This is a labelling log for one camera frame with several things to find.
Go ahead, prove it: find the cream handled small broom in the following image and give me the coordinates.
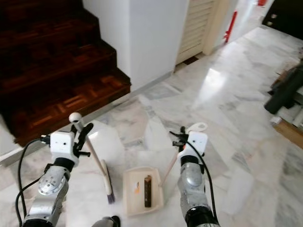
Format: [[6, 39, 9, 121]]
[[68, 112, 117, 205]]

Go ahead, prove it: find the dark brown bar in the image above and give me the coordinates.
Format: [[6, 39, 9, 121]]
[[143, 175, 153, 208]]

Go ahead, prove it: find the cream long handled dustpan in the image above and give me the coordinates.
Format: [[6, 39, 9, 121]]
[[123, 122, 208, 218]]

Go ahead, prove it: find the dark wooden staircase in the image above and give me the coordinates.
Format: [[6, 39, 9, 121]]
[[0, 0, 131, 148]]

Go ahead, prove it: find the grey robot knee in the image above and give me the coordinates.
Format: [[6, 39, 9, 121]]
[[91, 215, 121, 227]]

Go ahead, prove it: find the long brown cardboard box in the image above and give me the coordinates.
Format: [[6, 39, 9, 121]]
[[270, 115, 303, 150]]

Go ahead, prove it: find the cream louvered door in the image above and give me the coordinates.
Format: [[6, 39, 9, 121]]
[[175, 0, 231, 65]]

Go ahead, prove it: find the red stick tool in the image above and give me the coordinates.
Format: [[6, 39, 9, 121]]
[[222, 10, 238, 44]]

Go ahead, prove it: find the black cabinet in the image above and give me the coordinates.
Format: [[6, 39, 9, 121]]
[[260, 0, 303, 41]]

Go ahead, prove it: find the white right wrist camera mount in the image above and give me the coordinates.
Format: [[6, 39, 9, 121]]
[[184, 131, 209, 159]]

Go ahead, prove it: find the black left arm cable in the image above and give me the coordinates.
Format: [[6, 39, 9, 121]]
[[15, 136, 52, 227]]

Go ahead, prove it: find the black pipe post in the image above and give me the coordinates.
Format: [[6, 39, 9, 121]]
[[264, 63, 303, 115]]

